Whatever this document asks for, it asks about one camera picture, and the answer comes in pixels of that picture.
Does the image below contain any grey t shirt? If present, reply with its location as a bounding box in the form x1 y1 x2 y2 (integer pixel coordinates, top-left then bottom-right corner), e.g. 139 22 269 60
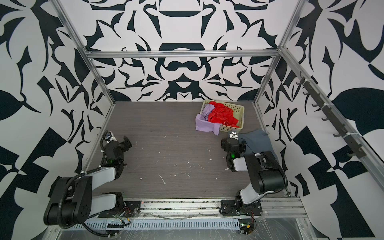
239 130 277 158

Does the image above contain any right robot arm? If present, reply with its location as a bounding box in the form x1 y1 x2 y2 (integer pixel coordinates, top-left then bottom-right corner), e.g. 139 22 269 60
221 138 288 210

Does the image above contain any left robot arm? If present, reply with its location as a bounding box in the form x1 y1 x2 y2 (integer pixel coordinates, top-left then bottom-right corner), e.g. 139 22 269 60
43 132 133 229

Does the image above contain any red t shirt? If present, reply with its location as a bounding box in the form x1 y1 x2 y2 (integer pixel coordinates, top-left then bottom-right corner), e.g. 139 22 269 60
207 101 239 128

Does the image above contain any lilac t shirt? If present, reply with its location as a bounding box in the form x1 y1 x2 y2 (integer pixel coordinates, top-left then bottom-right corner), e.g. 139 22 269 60
195 104 221 136

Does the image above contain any pale green plastic basket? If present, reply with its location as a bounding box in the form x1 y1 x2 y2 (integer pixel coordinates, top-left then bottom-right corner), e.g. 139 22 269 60
199 100 245 133

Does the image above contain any small electronics board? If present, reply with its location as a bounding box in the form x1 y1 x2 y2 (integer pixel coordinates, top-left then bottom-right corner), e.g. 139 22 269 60
239 218 257 235

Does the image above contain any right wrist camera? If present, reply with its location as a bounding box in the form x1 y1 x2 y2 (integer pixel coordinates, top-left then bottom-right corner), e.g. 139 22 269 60
229 129 239 139

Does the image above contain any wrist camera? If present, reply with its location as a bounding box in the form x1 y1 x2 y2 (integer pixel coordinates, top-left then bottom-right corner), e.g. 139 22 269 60
103 131 117 143
229 129 239 139

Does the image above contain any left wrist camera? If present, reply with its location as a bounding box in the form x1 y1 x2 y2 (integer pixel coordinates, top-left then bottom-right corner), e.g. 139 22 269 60
103 131 117 143

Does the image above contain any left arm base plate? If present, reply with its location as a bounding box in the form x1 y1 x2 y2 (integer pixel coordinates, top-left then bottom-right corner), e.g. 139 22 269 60
97 201 142 218

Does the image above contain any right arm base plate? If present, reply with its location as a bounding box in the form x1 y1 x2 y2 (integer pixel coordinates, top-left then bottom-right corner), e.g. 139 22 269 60
219 200 263 217

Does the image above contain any white slotted cable duct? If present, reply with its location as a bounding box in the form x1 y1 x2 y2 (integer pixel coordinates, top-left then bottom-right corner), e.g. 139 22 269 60
59 218 241 232

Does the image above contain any aluminium frame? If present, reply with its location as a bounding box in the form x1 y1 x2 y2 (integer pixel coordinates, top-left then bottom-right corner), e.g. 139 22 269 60
53 1 384 238

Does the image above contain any black coat hook rail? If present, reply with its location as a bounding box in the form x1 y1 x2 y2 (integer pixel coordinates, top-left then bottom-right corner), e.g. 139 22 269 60
297 71 367 159

